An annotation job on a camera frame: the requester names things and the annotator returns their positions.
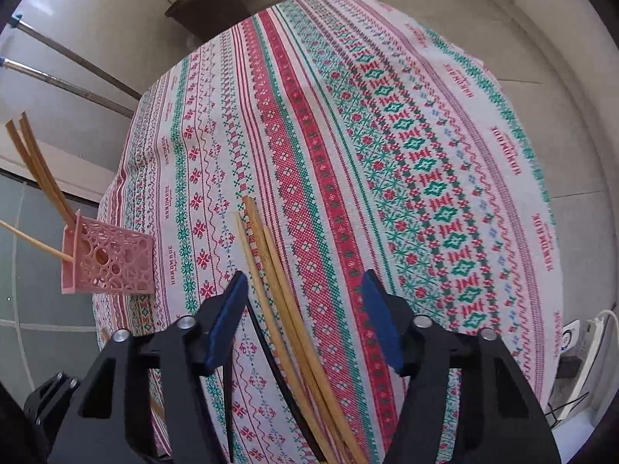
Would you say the white power strip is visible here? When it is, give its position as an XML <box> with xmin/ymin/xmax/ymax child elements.
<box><xmin>556</xmin><ymin>316</ymin><xmax>611</xmax><ymax>427</ymax></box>

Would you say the patterned striped tablecloth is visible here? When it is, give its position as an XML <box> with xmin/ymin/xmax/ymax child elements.
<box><xmin>92</xmin><ymin>0</ymin><xmax>566</xmax><ymax>464</ymax></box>

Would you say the brown trash bin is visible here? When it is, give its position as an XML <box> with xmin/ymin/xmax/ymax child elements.
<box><xmin>164</xmin><ymin>0</ymin><xmax>252</xmax><ymax>42</ymax></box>

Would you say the black plug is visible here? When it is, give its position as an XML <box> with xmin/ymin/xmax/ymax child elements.
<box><xmin>556</xmin><ymin>355</ymin><xmax>582</xmax><ymax>380</ymax></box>

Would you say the bunch of wooden chopsticks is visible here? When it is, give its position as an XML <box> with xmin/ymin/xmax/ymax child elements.
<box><xmin>235</xmin><ymin>196</ymin><xmax>369</xmax><ymax>464</ymax></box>

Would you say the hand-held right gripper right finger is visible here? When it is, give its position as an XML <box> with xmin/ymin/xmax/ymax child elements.
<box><xmin>360</xmin><ymin>270</ymin><xmax>562</xmax><ymax>464</ymax></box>

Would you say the grey handled broom pole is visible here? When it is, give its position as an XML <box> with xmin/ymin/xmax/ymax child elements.
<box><xmin>10</xmin><ymin>14</ymin><xmax>143</xmax><ymax>101</ymax></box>

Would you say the light wooden chopstick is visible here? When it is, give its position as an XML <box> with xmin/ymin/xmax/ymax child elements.
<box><xmin>6</xmin><ymin>121</ymin><xmax>74</xmax><ymax>225</ymax></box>
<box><xmin>19</xmin><ymin>112</ymin><xmax>79</xmax><ymax>219</ymax></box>
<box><xmin>0</xmin><ymin>220</ymin><xmax>74</xmax><ymax>261</ymax></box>

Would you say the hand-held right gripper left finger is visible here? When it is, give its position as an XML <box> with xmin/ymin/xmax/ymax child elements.
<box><xmin>48</xmin><ymin>271</ymin><xmax>250</xmax><ymax>464</ymax></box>

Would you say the pink perforated utensil holder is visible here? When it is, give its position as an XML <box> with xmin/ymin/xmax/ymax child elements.
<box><xmin>60</xmin><ymin>209</ymin><xmax>156</xmax><ymax>295</ymax></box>

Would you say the blue-handled mop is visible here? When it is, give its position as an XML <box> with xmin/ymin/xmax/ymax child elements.
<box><xmin>0</xmin><ymin>58</ymin><xmax>136</xmax><ymax>118</ymax></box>

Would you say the black chopstick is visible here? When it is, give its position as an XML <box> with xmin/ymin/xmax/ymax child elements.
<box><xmin>246</xmin><ymin>297</ymin><xmax>317</xmax><ymax>462</ymax></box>
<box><xmin>222</xmin><ymin>362</ymin><xmax>235</xmax><ymax>462</ymax></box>

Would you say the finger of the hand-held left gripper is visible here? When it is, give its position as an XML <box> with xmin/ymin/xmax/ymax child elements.
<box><xmin>25</xmin><ymin>372</ymin><xmax>81</xmax><ymax>445</ymax></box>

